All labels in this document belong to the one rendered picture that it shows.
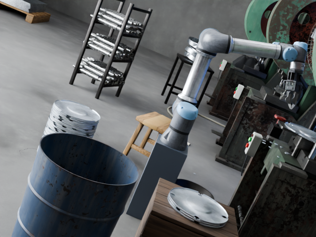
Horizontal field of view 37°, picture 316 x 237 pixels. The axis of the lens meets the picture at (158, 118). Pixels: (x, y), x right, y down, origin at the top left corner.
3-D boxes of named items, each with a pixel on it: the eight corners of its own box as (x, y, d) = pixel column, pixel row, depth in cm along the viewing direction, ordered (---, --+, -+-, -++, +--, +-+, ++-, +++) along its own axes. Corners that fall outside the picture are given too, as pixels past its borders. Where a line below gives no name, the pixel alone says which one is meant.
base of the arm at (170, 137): (159, 142, 250) (166, 126, 247) (161, 134, 264) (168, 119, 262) (185, 153, 250) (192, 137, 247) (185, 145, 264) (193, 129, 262)
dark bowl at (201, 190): (166, 200, 297) (170, 190, 296) (169, 182, 326) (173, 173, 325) (210, 218, 298) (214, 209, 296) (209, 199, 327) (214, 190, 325)
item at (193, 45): (163, 103, 538) (191, 38, 517) (159, 93, 581) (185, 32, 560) (195, 114, 546) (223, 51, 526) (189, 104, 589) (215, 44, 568)
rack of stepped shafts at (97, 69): (100, 101, 447) (137, 5, 422) (63, 81, 462) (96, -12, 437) (122, 98, 486) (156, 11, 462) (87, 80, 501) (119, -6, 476)
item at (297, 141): (271, 148, 248) (282, 125, 244) (267, 140, 261) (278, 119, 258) (314, 166, 248) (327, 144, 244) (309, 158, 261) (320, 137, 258)
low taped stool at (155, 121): (147, 174, 326) (166, 131, 317) (119, 158, 333) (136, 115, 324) (165, 164, 358) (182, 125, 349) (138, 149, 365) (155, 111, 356)
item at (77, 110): (81, 123, 267) (82, 122, 266) (44, 101, 277) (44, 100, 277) (108, 120, 293) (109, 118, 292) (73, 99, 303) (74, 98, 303)
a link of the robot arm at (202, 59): (169, 120, 260) (206, 26, 245) (168, 113, 274) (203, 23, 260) (190, 127, 261) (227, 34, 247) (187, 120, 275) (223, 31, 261)
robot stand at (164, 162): (125, 213, 260) (156, 142, 248) (130, 200, 277) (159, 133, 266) (155, 226, 260) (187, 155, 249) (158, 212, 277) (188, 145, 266)
